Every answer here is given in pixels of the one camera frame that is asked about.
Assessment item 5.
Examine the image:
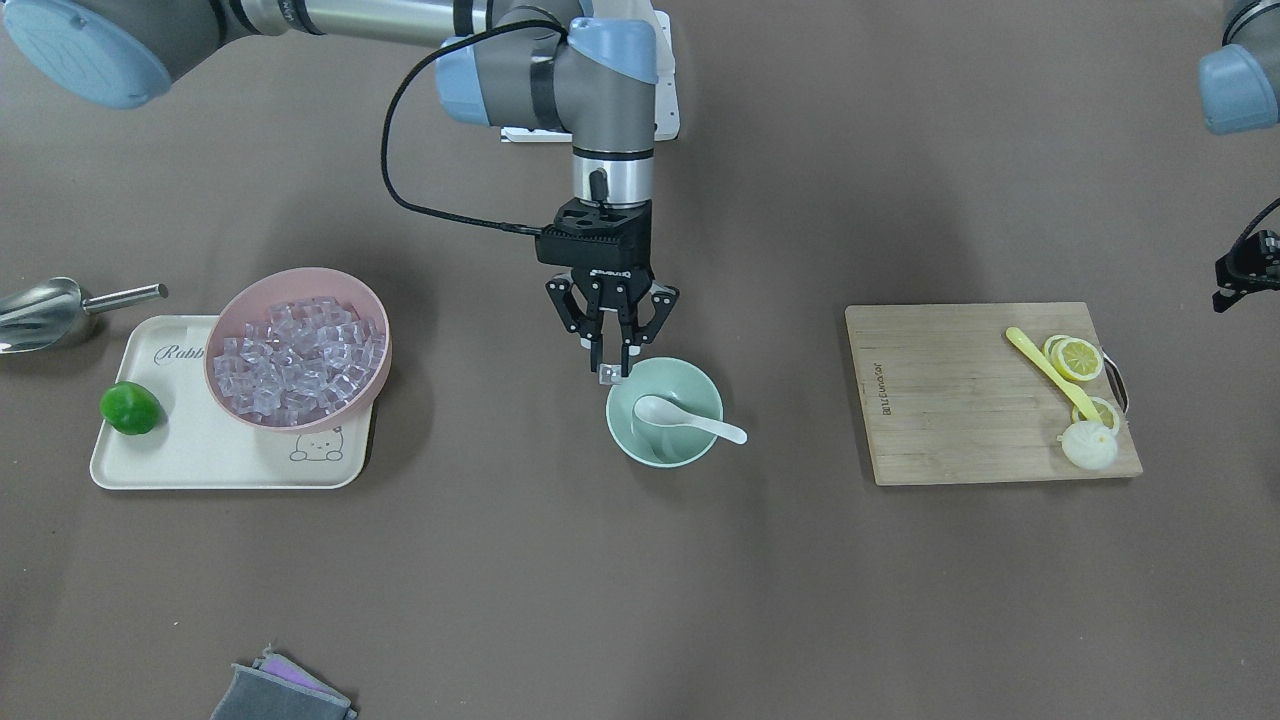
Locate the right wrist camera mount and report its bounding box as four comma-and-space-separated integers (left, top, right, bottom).
534, 199, 653, 272

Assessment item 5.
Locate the grey folded cloth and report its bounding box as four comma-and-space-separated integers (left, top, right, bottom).
210, 647, 358, 719

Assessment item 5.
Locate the lemon slice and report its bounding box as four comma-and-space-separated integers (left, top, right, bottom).
1064, 396, 1123, 437
1042, 334, 1105, 384

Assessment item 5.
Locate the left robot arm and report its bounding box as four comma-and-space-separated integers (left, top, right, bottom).
1198, 1, 1279, 136

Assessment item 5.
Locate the metal ice scoop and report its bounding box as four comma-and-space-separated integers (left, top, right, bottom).
1, 277, 169, 354

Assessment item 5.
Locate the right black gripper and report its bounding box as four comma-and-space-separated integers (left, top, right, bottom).
535, 199, 678, 378

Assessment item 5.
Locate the lemon slice rear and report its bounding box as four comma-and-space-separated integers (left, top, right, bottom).
1064, 396, 1123, 437

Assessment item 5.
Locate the wooden cutting board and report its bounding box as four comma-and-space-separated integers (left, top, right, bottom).
844, 301, 1143, 486

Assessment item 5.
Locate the green lime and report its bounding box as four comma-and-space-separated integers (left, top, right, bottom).
99, 380, 163, 436

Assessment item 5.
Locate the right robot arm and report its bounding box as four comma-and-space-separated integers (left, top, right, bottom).
3, 1, 678, 384

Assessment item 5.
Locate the pile of clear ice cubes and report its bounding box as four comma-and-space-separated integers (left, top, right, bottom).
211, 296, 390, 428

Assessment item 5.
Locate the cream rectangular tray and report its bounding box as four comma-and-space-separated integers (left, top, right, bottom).
90, 315, 374, 491

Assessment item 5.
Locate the single clear ice cube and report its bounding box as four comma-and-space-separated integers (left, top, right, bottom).
596, 363, 627, 386

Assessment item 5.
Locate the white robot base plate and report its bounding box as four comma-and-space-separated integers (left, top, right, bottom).
500, 1, 681, 143

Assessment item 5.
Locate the mint green bowl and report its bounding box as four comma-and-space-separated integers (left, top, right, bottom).
605, 357, 724, 468

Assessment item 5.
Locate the yellow plastic knife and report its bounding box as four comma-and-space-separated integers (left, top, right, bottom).
1004, 325, 1102, 421

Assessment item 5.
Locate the lemon slice front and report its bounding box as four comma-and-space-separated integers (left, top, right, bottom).
1042, 334, 1105, 384

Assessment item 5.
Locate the pink bowl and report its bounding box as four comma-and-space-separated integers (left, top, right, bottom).
204, 266, 392, 434

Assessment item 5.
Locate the white ceramic spoon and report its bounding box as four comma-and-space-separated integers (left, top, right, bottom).
634, 395, 749, 445

